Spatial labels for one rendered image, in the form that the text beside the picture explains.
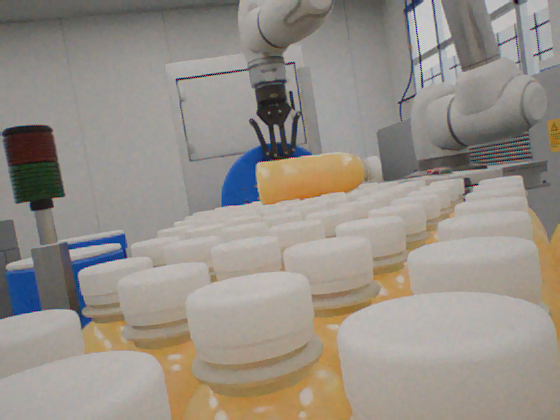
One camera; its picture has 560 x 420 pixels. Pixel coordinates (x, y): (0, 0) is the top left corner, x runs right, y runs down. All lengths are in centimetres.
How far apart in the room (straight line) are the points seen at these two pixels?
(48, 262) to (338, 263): 58
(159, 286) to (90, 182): 607
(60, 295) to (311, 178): 40
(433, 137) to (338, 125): 507
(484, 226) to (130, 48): 629
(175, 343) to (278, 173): 59
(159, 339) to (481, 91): 127
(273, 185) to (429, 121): 83
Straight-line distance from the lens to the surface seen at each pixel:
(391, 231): 27
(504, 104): 139
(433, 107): 153
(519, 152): 277
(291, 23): 107
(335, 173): 79
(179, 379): 20
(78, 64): 647
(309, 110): 261
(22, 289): 134
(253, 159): 121
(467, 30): 143
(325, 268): 20
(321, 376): 16
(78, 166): 630
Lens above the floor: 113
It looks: 3 degrees down
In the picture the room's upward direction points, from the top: 9 degrees counter-clockwise
